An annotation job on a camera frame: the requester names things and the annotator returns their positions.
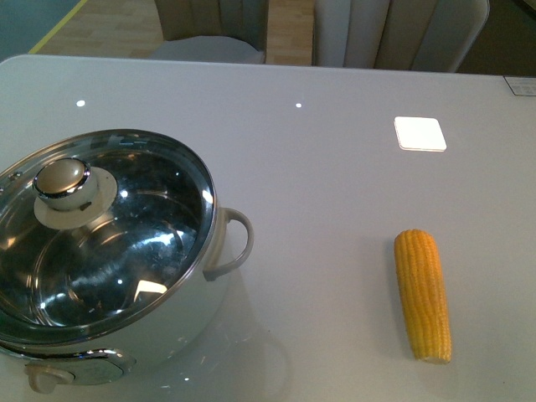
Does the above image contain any white electric cooking pot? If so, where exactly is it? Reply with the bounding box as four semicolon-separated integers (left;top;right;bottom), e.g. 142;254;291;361
0;129;255;394

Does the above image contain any beige upholstered chair right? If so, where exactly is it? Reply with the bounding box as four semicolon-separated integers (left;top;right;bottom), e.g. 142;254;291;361
312;0;490;73

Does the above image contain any glass pot lid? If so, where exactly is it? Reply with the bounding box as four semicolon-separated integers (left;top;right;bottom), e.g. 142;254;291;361
1;129;215;344

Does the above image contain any beige upholstered chair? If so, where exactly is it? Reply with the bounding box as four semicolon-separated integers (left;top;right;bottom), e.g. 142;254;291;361
312;0;490;73
150;0;269;64

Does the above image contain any yellow corn cob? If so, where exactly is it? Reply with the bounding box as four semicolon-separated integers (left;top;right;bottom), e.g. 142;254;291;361
394;229;452;364

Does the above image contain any beige upholstered chair left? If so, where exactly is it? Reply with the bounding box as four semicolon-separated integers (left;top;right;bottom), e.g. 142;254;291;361
150;0;269;64

